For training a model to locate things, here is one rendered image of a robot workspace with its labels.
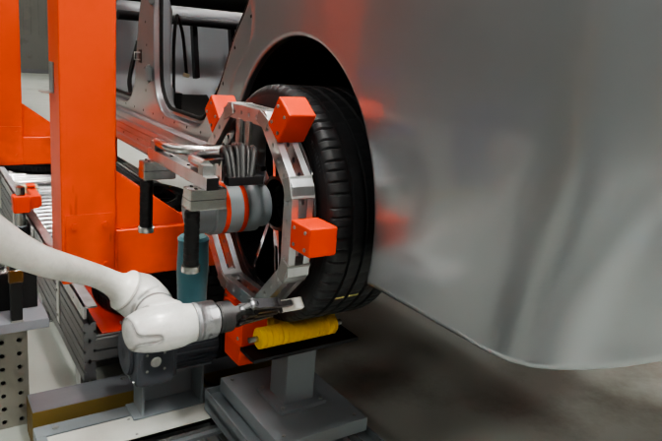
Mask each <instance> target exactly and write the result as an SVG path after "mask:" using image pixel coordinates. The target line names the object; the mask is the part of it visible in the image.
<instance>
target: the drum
mask: <svg viewBox="0 0 662 441"><path fill-rule="evenodd" d="M219 184H220V185H222V186H223V187H225V188H227V190H228V192H227V208H226V209H221V210H209V211H200V222H199V223H200V228H199V230H200V233H207V234H209V235H213V234H224V233H233V232H242V231H251V230H256V229H257V228H258V227H259V226H264V225H266V224H267V223H268V222H269V221H270V218H271V216H272V198H271V194H270V191H269V189H268V188H267V186H266V185H265V184H264V185H240V186H228V185H226V184H224V181H219ZM185 210H187V209H185V208H184V207H183V197H182V200H181V212H182V218H183V222H184V212H185Z"/></svg>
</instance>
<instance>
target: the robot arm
mask: <svg viewBox="0 0 662 441"><path fill-rule="evenodd" d="M0 264H3V265H6V266H9V267H12V268H15V269H17V270H20V271H23V272H26V273H29V274H32V275H36V276H39V277H43V278H47V279H52V280H57V281H63V282H67V283H73V284H83V285H87V286H90V287H93V288H95V289H97V290H99V291H101V292H102V293H104V294H105V295H106V296H108V298H109V300H110V306H111V308H113V309H114V310H116V311H117V312H118V313H120V314H121V315H122V316H123V317H125V319H124V320H123V323H122V336H123V340H124V342H125V344H126V346H127V347H128V348H129V349H130V350H131V351H135V352H144V353H148V352H161V351H167V350H172V349H177V348H180V347H185V346H187V345H188V344H191V343H194V342H200V341H203V340H209V339H212V338H215V337H217V336H218V335H219V334H222V333H227V332H231V331H233V330H234V328H238V327H240V326H243V325H246V324H249V323H253V322H257V321H261V320H264V319H268V318H272V317H273V315H277V314H278V312H279V313H284V312H290V311H295V310H300V309H302V308H303V307H304V304H303V301H302V299H301V296H299V297H294V298H288V299H282V300H281V299H280V297H270V298H249V303H239V304H238V305H237V306H234V305H233V304H232V303H231V302H230V301H229V300H224V301H218V302H214V301H213V300H206V301H199V302H192V303H182V302H181V301H179V300H176V299H173V298H172V296H171V294H170V293H169V291H168V290H167V289H166V287H165V286H164V285H163V284H162V283H161V282H160V281H159V280H157V279H156V278H155V277H153V276H151V275H148V274H145V273H139V272H137V271H130V272H128V273H120V272H117V271H114V270H112V269H110V268H108V267H105V266H103V265H100V264H97V263H94V262H92V261H89V260H86V259H83V258H80V257H77V256H74V255H71V254H68V253H65V252H62V251H59V250H56V249H54V248H51V247H49V246H47V245H44V244H42V243H40V242H38V241H37V240H35V239H33V238H32V237H30V236H29V235H27V234H26V233H24V232H23V231H21V230H20V229H19V228H17V227H16V226H15V225H13V224H12V223H11V222H10V221H8V220H7V219H5V218H4V217H3V216H2V215H0Z"/></svg>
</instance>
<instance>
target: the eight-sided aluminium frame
mask: <svg viewBox="0 0 662 441"><path fill-rule="evenodd" d="M273 111H274V108H271V107H266V106H262V105H258V104H254V103H253V102H235V101H229V102H228V103H227V105H226V106H225V107H224V111H223V113H222V115H221V117H220V119H219V121H218V123H217V125H216V127H215V129H214V131H213V133H212V135H211V137H210V139H209V141H208V143H206V145H231V144H232V142H235V127H236V119H237V118H240V119H242V121H250V122H252V124H255V125H259V126H261V127H262V129H263V132H264V135H265V137H266V140H267V143H268V146H269V149H270V151H271V154H272V157H273V160H274V163H275V164H276V167H277V170H278V173H279V176H280V178H281V181H282V184H283V187H284V195H285V196H284V211H283V228H282V244H281V261H280V266H279V268H278V270H277V271H276V272H275V273H274V274H273V275H272V277H271V278H270V279H269V280H268V281H267V282H266V283H265V284H264V285H263V286H260V285H259V284H258V283H256V282H255V281H253V280H252V279H251V278H249V277H248V276H247V275H246V274H244V273H243V271H242V270H241V267H240V264H239V262H238V259H237V255H236V252H235V249H234V246H233V242H232V237H231V234H230V233H224V234H220V238H221V241H222V244H223V248H224V251H225V255H226V258H227V261H228V265H229V267H227V264H226V260H225V257H224V253H223V250H222V247H221V243H220V240H219V237H218V234H213V235H209V234H207V233H206V234H207V235H208V236H209V237H210V240H209V245H210V249H211V252H212V256H213V259H214V263H215V266H216V270H217V273H218V276H217V278H218V280H219V281H220V284H221V286H222V287H223V289H225V288H226V289H227V290H228V291H229V293H230V294H231V295H233V296H234V297H235V298H236V299H237V300H239V301H240V302H241V303H249V298H270V297H280V299H281V300H282V299H286V298H287V297H288V296H289V295H290V294H291V292H292V291H293V290H294V289H295V288H296V287H297V286H298V285H299V284H300V283H301V282H302V281H304V280H305V278H306V277H307V276H308V269H309V266H310V263H309V258H307V257H305V256H304V255H302V254H300V253H299V252H297V251H296V250H294V249H293V248H291V247H290V243H291V227H292V220H298V219H309V218H312V213H313V199H314V198H315V193H314V184H313V179H312V175H310V173H309V170H308V168H307V165H306V163H305V160H304V157H303V155H302V152H301V150H300V147H299V144H298V142H292V143H278V142H277V140H276V138H275V136H274V134H273V132H272V130H271V128H270V126H269V124H268V123H269V120H270V118H271V115H272V113H273ZM209 162H210V163H211V164H213V165H215V163H216V164H217V171H216V176H217V177H219V181H224V176H225V175H227V174H226V173H224V172H223V169H224V164H225V160H224V159H211V160H209Z"/></svg>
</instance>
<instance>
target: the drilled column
mask: <svg viewBox="0 0 662 441"><path fill-rule="evenodd" d="M29 394H30V385H29V355H28V331H22V332H16V333H10V334H4V335H0V430H2V429H6V428H10V427H14V426H18V425H23V424H27V423H28V420H27V395H29ZM23 417H24V419H23Z"/></svg>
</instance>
